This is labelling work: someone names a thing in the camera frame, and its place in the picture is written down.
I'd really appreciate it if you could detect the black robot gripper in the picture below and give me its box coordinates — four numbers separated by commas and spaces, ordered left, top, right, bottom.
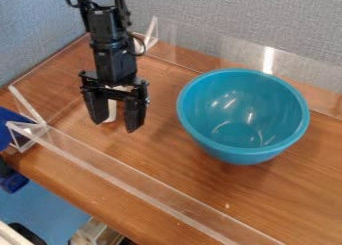
79, 43, 148, 133

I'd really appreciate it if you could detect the white brown plush mushroom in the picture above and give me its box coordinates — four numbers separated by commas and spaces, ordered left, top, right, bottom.
104, 86, 132, 123

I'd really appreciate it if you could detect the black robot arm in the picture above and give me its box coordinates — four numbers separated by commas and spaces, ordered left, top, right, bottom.
65, 0, 150, 133

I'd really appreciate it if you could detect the blue plastic bowl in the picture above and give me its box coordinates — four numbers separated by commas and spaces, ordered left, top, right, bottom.
176, 69, 310, 165

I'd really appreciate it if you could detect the clear acrylic left barrier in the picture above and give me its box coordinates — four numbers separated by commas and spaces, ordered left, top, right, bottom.
9, 35, 94, 120

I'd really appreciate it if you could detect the clear acrylic barrier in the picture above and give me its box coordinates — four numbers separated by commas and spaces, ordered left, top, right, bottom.
147, 16, 342, 120
7, 121, 285, 245
9, 35, 94, 120

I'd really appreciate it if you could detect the blue clamp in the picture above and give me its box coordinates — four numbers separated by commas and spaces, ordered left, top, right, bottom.
0, 106, 31, 194

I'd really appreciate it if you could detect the clear box under table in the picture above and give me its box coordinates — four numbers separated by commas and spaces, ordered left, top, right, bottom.
68, 218, 127, 245

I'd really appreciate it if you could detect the clear acrylic back barrier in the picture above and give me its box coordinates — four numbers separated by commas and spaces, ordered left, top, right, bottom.
147, 16, 342, 120

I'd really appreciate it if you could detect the black white object bottom left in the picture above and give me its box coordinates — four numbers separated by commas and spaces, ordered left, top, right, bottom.
0, 221, 35, 245

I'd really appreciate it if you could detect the clear acrylic front barrier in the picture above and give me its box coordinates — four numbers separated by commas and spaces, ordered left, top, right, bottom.
7, 121, 285, 245

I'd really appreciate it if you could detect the black cable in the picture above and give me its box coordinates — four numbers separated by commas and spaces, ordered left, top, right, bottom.
124, 32, 147, 57

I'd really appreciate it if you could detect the clear acrylic corner bracket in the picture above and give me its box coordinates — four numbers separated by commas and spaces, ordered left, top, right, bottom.
134, 16, 159, 53

